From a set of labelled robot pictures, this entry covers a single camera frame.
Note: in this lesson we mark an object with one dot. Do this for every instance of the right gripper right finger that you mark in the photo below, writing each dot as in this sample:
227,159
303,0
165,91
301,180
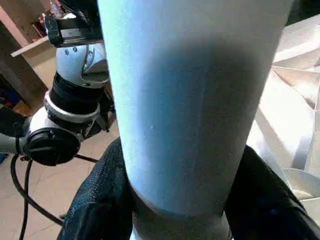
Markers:
265,205

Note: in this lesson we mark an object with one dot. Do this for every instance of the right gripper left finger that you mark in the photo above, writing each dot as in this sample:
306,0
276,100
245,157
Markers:
102,200

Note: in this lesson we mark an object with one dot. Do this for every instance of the brown wooden shelf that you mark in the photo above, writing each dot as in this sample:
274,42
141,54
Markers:
15,37

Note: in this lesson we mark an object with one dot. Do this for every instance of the white plastic table leg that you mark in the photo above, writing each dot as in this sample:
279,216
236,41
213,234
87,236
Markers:
187,100

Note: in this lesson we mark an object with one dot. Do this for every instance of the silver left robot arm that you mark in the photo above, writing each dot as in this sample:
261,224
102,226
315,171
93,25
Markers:
72,65

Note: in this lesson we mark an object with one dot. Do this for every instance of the white plastic table top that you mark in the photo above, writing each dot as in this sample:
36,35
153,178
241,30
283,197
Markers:
287,112

